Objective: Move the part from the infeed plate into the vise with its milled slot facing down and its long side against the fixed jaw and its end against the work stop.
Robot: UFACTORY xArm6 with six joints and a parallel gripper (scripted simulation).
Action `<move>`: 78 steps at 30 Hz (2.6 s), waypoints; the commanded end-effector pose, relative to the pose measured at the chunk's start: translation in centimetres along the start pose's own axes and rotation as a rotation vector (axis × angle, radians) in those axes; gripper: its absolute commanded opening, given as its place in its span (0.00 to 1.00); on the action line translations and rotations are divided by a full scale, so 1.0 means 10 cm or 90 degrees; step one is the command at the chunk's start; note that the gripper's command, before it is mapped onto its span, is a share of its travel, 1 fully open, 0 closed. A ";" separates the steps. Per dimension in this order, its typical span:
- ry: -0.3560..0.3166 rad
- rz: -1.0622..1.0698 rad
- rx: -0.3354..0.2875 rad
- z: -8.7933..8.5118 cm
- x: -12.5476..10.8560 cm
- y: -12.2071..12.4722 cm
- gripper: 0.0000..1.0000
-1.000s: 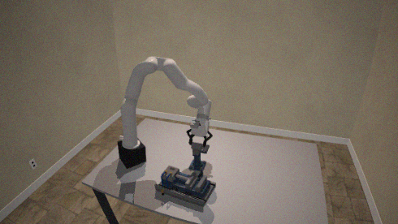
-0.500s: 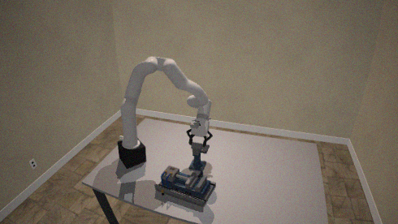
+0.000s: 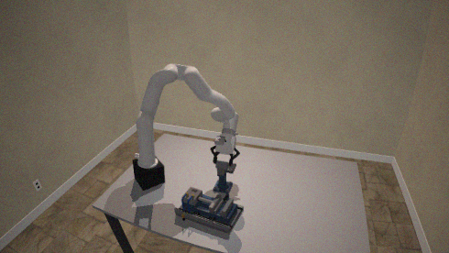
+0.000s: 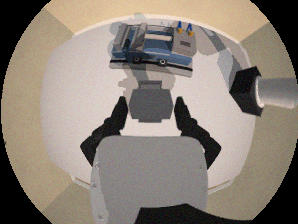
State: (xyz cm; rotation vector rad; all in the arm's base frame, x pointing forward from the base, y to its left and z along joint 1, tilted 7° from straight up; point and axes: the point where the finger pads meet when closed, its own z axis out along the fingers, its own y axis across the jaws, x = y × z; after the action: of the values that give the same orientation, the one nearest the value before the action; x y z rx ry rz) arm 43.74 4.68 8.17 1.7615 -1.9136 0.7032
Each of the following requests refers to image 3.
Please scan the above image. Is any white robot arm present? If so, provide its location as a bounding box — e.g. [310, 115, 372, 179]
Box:
[135, 64, 238, 169]

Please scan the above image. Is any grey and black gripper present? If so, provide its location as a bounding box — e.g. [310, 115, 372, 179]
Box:
[210, 133, 240, 167]

